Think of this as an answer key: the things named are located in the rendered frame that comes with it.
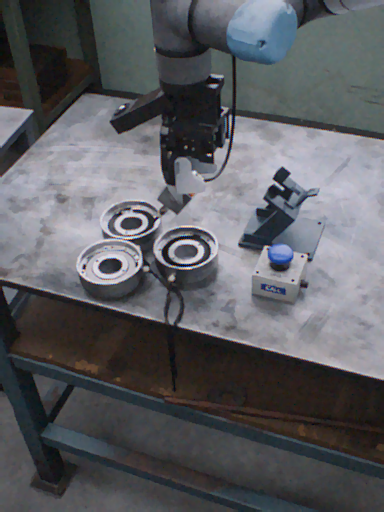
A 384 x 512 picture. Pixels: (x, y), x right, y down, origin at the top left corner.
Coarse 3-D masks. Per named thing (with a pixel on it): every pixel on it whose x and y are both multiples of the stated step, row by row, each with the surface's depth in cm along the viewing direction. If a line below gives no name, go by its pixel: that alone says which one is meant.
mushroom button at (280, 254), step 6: (276, 246) 102; (282, 246) 102; (288, 246) 102; (270, 252) 102; (276, 252) 101; (282, 252) 101; (288, 252) 101; (270, 258) 101; (276, 258) 101; (282, 258) 100; (288, 258) 101; (282, 264) 101
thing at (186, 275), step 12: (180, 228) 112; (192, 228) 112; (156, 240) 110; (168, 240) 111; (192, 240) 111; (216, 240) 109; (156, 252) 109; (180, 252) 112; (192, 252) 112; (216, 252) 107; (156, 264) 108; (204, 264) 105; (216, 264) 108; (168, 276) 107; (180, 276) 106; (192, 276) 106; (204, 276) 108
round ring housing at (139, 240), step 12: (120, 204) 118; (132, 204) 119; (144, 204) 118; (108, 216) 117; (132, 216) 117; (120, 228) 114; (132, 228) 118; (144, 228) 114; (156, 228) 112; (132, 240) 111; (144, 240) 112
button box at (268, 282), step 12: (264, 252) 106; (264, 264) 104; (276, 264) 103; (288, 264) 103; (300, 264) 103; (252, 276) 102; (264, 276) 102; (276, 276) 102; (288, 276) 101; (300, 276) 102; (252, 288) 104; (264, 288) 103; (276, 288) 102; (288, 288) 101; (300, 288) 105; (276, 300) 104; (288, 300) 103
